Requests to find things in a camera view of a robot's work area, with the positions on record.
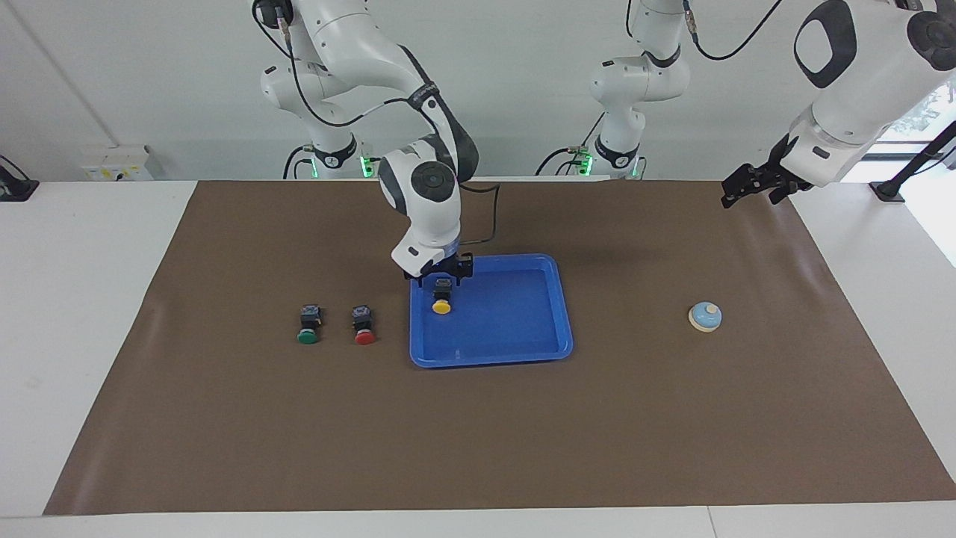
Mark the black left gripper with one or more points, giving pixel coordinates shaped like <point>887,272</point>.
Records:
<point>786,168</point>

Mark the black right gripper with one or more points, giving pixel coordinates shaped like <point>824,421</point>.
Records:
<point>448,267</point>

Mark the yellow mushroom push button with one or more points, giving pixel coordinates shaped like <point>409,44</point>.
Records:
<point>442,305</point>

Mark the red mushroom push button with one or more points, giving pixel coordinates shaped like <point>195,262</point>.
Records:
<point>364,329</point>

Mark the green mushroom push button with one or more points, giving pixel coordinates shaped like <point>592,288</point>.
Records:
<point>308,329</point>

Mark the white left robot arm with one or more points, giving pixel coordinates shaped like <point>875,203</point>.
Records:
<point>859,104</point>

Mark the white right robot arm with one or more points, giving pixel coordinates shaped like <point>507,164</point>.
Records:
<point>429,194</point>

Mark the blue plastic tray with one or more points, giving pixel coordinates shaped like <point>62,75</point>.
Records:
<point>508,329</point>

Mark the light blue call bell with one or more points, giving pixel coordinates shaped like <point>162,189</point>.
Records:
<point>703,318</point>

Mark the brown table mat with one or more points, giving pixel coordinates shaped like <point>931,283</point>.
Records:
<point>478,433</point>

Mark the black camera stand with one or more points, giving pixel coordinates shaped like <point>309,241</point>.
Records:
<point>915,161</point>

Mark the white wall socket box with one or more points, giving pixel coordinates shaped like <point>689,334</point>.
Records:
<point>116,164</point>

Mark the black desk clamp mount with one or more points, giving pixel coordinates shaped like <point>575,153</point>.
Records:
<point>15,187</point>

